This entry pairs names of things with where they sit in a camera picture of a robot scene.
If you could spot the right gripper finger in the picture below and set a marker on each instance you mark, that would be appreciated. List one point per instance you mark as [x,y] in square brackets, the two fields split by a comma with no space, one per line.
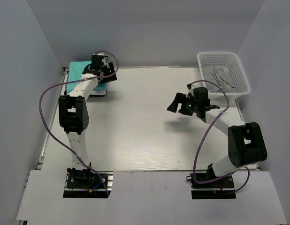
[180,98]
[185,111]

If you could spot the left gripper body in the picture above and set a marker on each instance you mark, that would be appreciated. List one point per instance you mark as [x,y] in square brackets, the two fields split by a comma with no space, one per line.
[104,69]

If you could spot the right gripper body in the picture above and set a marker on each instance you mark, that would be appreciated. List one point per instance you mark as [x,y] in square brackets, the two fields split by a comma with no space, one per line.
[192,105]

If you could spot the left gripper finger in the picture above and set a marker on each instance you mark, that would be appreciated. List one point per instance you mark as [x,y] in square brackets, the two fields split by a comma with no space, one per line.
[108,79]
[111,67]

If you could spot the teal t-shirt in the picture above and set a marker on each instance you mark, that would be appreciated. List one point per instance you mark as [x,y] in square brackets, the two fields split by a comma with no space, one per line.
[75,73]

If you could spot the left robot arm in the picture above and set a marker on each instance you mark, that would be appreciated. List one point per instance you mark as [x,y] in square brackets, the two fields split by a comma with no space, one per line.
[73,113]

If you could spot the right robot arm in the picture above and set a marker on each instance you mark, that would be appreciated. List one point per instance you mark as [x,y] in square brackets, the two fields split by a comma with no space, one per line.
[246,144]

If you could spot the grey t-shirt in basket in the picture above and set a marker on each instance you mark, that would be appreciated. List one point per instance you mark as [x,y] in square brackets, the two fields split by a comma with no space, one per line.
[220,76]

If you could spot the white plastic basket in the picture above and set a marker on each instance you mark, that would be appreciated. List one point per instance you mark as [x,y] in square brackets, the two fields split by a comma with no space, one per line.
[231,61]

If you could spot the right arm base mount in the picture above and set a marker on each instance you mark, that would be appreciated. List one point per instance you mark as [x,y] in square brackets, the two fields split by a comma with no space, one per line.
[223,189]

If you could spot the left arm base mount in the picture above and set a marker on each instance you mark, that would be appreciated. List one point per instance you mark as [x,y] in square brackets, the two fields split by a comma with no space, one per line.
[88,185]

